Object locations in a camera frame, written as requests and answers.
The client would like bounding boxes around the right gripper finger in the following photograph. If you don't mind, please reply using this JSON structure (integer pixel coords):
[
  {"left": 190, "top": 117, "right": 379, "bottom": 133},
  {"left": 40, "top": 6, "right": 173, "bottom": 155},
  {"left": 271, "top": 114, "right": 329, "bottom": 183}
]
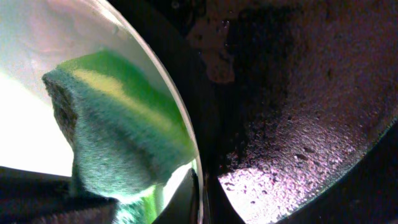
[{"left": 1, "top": 166, "right": 117, "bottom": 224}]

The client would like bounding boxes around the green sponge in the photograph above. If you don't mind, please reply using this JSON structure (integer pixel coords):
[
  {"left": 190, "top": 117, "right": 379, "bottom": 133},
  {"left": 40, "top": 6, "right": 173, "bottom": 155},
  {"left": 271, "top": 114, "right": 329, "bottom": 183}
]
[{"left": 42, "top": 50, "right": 197, "bottom": 223}]

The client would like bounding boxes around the mint green plate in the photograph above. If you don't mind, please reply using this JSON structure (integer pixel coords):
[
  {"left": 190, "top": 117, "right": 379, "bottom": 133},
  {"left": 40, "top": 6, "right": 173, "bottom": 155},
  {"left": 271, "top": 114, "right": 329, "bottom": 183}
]
[{"left": 1, "top": 0, "right": 203, "bottom": 223}]

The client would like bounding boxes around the round black tray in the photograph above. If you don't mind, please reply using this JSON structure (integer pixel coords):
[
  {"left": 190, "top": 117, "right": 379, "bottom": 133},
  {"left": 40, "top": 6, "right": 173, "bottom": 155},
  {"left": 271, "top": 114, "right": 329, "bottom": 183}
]
[{"left": 112, "top": 0, "right": 397, "bottom": 223}]

